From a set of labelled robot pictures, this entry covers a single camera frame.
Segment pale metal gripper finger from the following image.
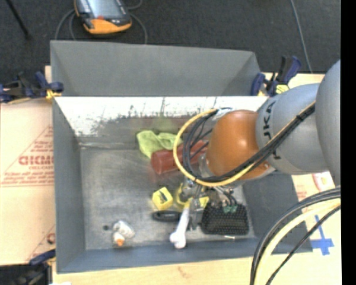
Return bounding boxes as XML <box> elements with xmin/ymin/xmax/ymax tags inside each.
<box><xmin>189</xmin><ymin>202</ymin><xmax>198</xmax><ymax>230</ymax></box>
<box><xmin>196</xmin><ymin>199</ymin><xmax>205</xmax><ymax>227</ymax></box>

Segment yellow toy block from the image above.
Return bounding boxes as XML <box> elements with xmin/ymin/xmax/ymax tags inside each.
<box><xmin>174</xmin><ymin>185</ymin><xmax>210</xmax><ymax>211</ymax></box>

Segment white toy bone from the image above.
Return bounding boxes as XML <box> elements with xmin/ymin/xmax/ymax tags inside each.
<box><xmin>169</xmin><ymin>205</ymin><xmax>191</xmax><ymax>250</ymax></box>

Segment black ribbed brush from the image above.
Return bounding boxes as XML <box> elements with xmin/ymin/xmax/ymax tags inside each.
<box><xmin>200</xmin><ymin>202</ymin><xmax>250</xmax><ymax>239</ymax></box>

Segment black oval case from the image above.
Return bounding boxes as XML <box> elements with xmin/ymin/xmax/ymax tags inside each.
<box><xmin>151</xmin><ymin>210</ymin><xmax>182</xmax><ymax>223</ymax></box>

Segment yellow printed sponge block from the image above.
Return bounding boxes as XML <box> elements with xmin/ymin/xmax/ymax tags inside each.
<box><xmin>151</xmin><ymin>186</ymin><xmax>174</xmax><ymax>211</ymax></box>

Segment red plastic cylinder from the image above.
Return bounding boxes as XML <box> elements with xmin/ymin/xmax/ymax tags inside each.
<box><xmin>150</xmin><ymin>140</ymin><xmax>210</xmax><ymax>176</ymax></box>

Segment light green cloth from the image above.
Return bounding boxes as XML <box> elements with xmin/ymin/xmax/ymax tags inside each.
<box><xmin>136</xmin><ymin>129</ymin><xmax>185</xmax><ymax>160</ymax></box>

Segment white toy duck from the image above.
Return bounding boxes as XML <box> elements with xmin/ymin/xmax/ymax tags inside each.
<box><xmin>110</xmin><ymin>219</ymin><xmax>136</xmax><ymax>248</ymax></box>

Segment grey metal bin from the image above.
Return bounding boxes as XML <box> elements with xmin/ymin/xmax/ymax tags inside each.
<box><xmin>49</xmin><ymin>40</ymin><xmax>313</xmax><ymax>274</ymax></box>

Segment brown cardboard board, red print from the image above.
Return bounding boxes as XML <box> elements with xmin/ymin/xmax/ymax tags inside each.
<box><xmin>0</xmin><ymin>65</ymin><xmax>58</xmax><ymax>267</ymax></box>

